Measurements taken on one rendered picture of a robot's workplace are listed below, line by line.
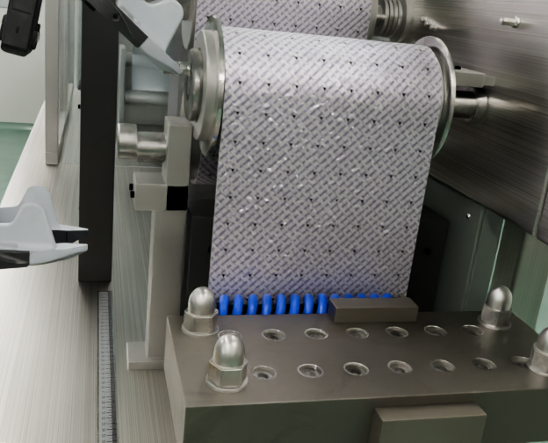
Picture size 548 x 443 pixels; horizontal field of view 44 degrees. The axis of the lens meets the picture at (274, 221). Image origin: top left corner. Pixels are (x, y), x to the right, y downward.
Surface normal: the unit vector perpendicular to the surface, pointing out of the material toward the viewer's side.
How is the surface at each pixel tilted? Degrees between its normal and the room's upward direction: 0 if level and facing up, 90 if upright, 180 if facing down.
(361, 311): 90
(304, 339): 0
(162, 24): 90
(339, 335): 0
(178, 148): 90
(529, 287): 90
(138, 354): 0
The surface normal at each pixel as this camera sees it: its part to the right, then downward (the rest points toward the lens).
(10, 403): 0.11, -0.94
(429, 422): 0.24, 0.33
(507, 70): -0.97, -0.02
